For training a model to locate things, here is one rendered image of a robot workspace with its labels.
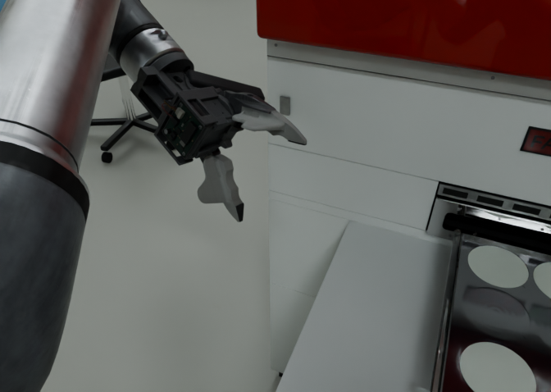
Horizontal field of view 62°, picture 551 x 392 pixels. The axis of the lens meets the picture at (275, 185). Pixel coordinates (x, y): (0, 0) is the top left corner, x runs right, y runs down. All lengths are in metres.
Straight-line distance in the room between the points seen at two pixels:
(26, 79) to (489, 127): 0.73
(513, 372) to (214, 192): 0.49
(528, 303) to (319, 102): 0.50
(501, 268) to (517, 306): 0.08
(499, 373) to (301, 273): 0.61
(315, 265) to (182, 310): 0.87
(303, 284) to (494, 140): 0.63
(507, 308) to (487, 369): 0.13
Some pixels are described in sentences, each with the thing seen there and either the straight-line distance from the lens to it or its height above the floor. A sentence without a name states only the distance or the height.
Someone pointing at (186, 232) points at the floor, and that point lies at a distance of 2.24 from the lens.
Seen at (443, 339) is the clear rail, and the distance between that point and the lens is 0.77.
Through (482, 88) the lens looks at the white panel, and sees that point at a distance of 0.84.
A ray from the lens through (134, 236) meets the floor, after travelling 2.28.
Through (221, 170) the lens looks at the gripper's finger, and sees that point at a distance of 0.59.
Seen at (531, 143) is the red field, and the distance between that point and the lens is 0.88.
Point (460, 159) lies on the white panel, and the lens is 0.91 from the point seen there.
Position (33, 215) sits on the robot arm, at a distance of 0.25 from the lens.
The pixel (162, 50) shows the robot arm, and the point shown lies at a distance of 0.59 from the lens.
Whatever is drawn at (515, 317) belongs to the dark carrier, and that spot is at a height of 0.90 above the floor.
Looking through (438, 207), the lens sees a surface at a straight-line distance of 0.96.
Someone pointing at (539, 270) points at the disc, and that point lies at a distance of 0.94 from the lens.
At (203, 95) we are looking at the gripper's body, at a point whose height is 1.27.
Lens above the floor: 1.50
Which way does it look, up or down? 37 degrees down
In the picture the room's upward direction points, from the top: straight up
